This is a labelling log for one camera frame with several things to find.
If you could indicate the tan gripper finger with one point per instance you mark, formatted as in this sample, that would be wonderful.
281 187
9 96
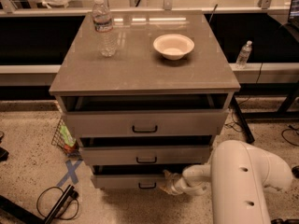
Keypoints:
165 188
168 175

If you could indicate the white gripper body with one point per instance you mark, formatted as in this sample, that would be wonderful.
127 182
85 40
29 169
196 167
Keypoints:
177 184

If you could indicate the grey drawer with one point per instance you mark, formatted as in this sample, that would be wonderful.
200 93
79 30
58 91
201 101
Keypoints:
145 150
148 176
167 122

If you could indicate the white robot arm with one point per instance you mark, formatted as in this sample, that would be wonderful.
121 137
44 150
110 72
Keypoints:
239 175

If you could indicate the grey drawer cabinet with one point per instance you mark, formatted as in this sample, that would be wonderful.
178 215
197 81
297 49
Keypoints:
137 77

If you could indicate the black table leg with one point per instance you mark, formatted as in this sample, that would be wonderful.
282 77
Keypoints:
248 134

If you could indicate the black caster wheel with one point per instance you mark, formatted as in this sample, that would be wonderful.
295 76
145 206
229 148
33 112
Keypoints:
295 171

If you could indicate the white paper bowl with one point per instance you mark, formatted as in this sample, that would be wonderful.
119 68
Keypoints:
173 47

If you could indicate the small background water bottle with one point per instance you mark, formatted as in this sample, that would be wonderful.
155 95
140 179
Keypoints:
243 55

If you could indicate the clear plastic water bottle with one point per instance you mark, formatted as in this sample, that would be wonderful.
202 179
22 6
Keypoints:
103 25

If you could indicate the wire mesh basket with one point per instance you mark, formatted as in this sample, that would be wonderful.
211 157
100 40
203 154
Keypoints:
63 140

